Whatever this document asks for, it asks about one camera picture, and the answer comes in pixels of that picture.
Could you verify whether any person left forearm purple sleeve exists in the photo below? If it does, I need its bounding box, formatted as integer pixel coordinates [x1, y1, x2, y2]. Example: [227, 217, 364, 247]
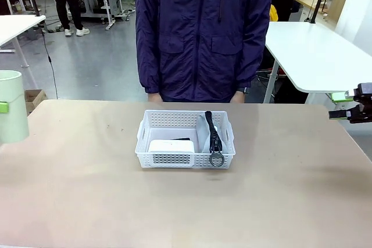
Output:
[232, 21, 273, 94]

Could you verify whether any yellow bag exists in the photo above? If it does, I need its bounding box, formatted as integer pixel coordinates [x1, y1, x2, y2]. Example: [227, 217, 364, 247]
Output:
[269, 3, 279, 23]

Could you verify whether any brown cardboard box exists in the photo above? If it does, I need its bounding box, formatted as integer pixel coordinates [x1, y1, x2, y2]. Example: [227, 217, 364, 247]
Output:
[24, 88, 49, 116]

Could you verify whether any pale green plastic cup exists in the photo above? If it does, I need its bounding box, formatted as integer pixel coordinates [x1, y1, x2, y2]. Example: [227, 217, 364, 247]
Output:
[0, 70, 30, 145]

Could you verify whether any person left hand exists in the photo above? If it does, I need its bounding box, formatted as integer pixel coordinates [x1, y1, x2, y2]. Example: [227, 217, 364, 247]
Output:
[228, 91, 245, 105]

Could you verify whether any thin black hanging cable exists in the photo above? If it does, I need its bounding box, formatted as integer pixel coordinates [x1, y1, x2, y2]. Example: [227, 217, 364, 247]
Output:
[40, 26, 59, 100]

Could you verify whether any large white table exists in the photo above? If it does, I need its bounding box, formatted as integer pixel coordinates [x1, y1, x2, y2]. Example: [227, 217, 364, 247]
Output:
[263, 21, 372, 117]

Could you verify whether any person purple jacket torso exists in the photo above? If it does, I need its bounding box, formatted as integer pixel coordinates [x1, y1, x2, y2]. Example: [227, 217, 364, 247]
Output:
[134, 0, 273, 104]

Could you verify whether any wooden top table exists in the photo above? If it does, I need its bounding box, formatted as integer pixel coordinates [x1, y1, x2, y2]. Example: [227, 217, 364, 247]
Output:
[293, 0, 332, 17]

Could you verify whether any white box clear window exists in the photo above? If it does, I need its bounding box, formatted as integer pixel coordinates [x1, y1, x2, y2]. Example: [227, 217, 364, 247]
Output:
[148, 139, 196, 154]

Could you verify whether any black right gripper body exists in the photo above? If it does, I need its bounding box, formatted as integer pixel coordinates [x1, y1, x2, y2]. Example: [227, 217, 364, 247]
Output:
[350, 82, 372, 124]

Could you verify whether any small white table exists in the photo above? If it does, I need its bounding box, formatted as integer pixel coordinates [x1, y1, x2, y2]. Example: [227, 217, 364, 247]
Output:
[0, 14, 47, 70]

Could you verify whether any white perforated plastic basket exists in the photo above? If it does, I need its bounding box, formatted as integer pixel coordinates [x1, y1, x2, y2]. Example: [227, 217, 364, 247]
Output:
[134, 109, 237, 170]

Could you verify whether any person right forearm purple sleeve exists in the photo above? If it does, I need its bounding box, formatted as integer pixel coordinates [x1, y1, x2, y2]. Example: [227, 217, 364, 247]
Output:
[134, 0, 163, 95]

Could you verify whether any person right hand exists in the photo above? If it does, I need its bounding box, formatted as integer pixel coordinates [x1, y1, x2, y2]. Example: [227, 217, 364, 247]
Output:
[147, 92, 164, 104]

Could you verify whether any black strap with ring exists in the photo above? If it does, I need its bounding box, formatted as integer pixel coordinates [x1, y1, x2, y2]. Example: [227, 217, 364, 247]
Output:
[195, 110, 231, 169]

